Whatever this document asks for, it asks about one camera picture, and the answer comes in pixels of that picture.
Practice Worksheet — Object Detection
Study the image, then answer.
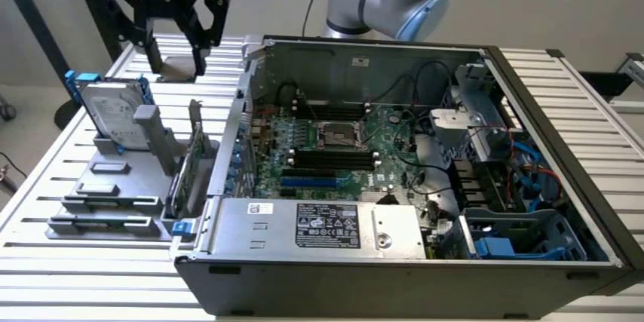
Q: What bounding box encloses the blue expansion slot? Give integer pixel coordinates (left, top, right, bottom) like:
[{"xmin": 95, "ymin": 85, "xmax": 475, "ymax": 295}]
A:
[{"xmin": 279, "ymin": 178, "xmax": 339, "ymax": 189}]

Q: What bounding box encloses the silver chipset heatsink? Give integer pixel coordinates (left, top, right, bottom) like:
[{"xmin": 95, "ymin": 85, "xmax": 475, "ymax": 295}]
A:
[{"xmin": 359, "ymin": 191, "xmax": 400, "ymax": 205}]

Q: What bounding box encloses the blue plastic drive caddy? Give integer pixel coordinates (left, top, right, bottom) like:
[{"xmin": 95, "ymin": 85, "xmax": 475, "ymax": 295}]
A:
[{"xmin": 453, "ymin": 206, "xmax": 588, "ymax": 263}]

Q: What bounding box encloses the black RAM stick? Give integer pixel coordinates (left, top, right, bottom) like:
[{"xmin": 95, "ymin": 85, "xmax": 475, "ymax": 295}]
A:
[{"xmin": 48, "ymin": 215, "xmax": 153, "ymax": 226}]

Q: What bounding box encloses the black RAM slot bank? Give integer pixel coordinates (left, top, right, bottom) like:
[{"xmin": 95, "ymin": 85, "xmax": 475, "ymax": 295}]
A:
[
  {"xmin": 289, "ymin": 98, "xmax": 372, "ymax": 120},
  {"xmin": 289, "ymin": 147, "xmax": 380, "ymax": 171}
]

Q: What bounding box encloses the black expansion slot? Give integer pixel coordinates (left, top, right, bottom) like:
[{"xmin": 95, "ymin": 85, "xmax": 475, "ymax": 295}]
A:
[{"xmin": 280, "ymin": 168, "xmax": 339, "ymax": 179}]

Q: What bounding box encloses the black slanted stand pole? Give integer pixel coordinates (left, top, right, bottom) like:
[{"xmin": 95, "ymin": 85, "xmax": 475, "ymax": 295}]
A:
[{"xmin": 0, "ymin": 0, "xmax": 69, "ymax": 84}]

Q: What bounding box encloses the hard disk in blue carrier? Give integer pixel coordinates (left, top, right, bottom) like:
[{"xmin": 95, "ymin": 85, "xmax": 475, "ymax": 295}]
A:
[{"xmin": 64, "ymin": 69, "xmax": 155, "ymax": 154}]

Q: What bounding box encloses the black table bracket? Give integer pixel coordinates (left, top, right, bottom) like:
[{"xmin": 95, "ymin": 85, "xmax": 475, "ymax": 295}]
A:
[{"xmin": 576, "ymin": 51, "xmax": 644, "ymax": 112}]

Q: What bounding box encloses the black open PC case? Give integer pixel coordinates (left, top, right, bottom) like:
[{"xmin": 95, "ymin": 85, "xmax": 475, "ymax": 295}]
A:
[{"xmin": 172, "ymin": 33, "xmax": 637, "ymax": 317}]

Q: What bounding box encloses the thin black floor cable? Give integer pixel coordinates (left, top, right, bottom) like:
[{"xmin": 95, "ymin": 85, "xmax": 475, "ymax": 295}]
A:
[{"xmin": 0, "ymin": 151, "xmax": 28, "ymax": 192}]

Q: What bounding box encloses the silver power supply unit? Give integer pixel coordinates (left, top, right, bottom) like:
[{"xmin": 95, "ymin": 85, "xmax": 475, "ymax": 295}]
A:
[{"xmin": 207, "ymin": 198, "xmax": 429, "ymax": 262}]

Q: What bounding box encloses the silver metal disk bay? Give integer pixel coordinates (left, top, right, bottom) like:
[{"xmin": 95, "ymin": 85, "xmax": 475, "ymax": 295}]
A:
[{"xmin": 428, "ymin": 63, "xmax": 524, "ymax": 167}]

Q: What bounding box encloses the red SATA wire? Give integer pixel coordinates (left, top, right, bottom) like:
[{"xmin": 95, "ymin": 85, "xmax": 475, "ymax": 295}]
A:
[{"xmin": 505, "ymin": 129, "xmax": 564, "ymax": 206}]

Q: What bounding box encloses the square grey CPU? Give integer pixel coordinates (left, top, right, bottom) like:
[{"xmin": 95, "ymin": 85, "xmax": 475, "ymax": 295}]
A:
[{"xmin": 156, "ymin": 55, "xmax": 199, "ymax": 84}]

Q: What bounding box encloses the green graphics card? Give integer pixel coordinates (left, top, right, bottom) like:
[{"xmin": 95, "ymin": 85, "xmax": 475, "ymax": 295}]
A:
[{"xmin": 167, "ymin": 99, "xmax": 208, "ymax": 220}]

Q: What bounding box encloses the metal CPU socket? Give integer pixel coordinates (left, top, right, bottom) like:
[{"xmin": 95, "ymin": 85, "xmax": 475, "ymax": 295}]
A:
[{"xmin": 308, "ymin": 121, "xmax": 367, "ymax": 150}]

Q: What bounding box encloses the blue SATA wire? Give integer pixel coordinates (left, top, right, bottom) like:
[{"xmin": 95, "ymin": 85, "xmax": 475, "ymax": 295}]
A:
[{"xmin": 507, "ymin": 136, "xmax": 548, "ymax": 212}]

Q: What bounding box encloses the green motherboard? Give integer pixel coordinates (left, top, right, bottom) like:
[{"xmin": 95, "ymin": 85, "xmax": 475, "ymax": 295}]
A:
[{"xmin": 244, "ymin": 105, "xmax": 429, "ymax": 207}]

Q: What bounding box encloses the grey plastic parts rack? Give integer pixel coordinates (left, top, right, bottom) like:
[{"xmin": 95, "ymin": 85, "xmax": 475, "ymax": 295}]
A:
[{"xmin": 44, "ymin": 98, "xmax": 223, "ymax": 241}]

